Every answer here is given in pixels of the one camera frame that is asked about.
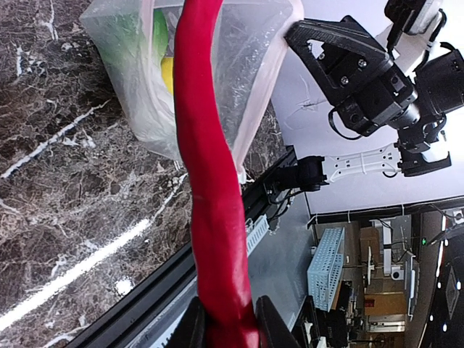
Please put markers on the light blue perforated basket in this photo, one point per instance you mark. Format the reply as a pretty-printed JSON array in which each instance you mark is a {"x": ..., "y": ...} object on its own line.
[{"x": 324, "y": 272}]

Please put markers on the green leafy vegetable toy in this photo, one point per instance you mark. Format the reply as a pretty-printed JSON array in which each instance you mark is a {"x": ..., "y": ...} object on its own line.
[{"x": 159, "y": 35}]

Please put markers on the white slotted cable duct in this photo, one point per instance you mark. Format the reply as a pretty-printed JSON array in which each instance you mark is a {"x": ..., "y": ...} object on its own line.
[{"x": 255, "y": 232}]

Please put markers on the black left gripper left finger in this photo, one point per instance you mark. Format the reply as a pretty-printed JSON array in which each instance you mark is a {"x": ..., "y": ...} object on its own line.
[{"x": 190, "y": 332}]

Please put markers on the red chili pepper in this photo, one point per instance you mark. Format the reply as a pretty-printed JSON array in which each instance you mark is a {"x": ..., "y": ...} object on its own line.
[{"x": 218, "y": 233}]

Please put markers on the clear zip top bag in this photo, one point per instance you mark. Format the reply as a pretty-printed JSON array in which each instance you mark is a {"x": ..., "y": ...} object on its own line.
[{"x": 247, "y": 53}]

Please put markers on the yellow lemon toy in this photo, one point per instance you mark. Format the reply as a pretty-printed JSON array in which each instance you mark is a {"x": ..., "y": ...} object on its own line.
[{"x": 167, "y": 72}]

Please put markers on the black front table rail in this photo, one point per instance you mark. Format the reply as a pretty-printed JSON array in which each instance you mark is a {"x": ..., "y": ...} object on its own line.
[{"x": 148, "y": 315}]

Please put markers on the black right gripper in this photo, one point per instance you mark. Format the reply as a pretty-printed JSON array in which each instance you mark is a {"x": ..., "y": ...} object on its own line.
[{"x": 342, "y": 55}]

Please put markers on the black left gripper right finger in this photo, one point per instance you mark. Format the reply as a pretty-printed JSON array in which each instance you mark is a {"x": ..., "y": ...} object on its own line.
[{"x": 273, "y": 332}]

